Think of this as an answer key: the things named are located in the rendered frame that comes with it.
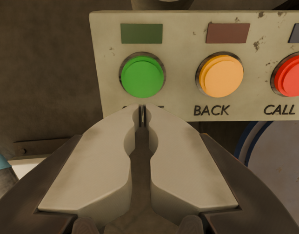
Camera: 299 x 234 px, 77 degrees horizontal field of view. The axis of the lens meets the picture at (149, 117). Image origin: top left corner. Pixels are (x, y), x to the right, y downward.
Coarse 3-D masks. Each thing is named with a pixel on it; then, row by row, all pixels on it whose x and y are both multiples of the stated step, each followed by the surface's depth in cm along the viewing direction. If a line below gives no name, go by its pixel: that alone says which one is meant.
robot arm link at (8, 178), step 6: (0, 156) 48; (0, 162) 46; (6, 162) 48; (0, 168) 45; (6, 168) 47; (12, 168) 50; (0, 174) 45; (6, 174) 46; (12, 174) 48; (0, 180) 45; (6, 180) 46; (12, 180) 48; (18, 180) 50; (0, 186) 44; (6, 186) 45; (12, 186) 47; (0, 192) 44
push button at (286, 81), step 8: (296, 56) 17; (288, 64) 17; (296, 64) 17; (280, 72) 18; (288, 72) 17; (296, 72) 17; (280, 80) 18; (288, 80) 18; (296, 80) 18; (280, 88) 18; (288, 88) 18; (296, 88) 18; (288, 96) 19
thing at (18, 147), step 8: (72, 136) 81; (16, 144) 79; (24, 144) 79; (32, 144) 79; (40, 144) 79; (48, 144) 79; (56, 144) 80; (16, 152) 80; (24, 152) 79; (32, 152) 80; (40, 152) 80; (48, 152) 80
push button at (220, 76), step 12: (216, 60) 17; (228, 60) 17; (204, 72) 17; (216, 72) 17; (228, 72) 17; (240, 72) 17; (204, 84) 18; (216, 84) 18; (228, 84) 18; (216, 96) 19
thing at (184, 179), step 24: (144, 120) 12; (168, 120) 10; (168, 144) 8; (192, 144) 8; (168, 168) 7; (192, 168) 7; (216, 168) 7; (168, 192) 6; (192, 192) 6; (216, 192) 6; (168, 216) 7
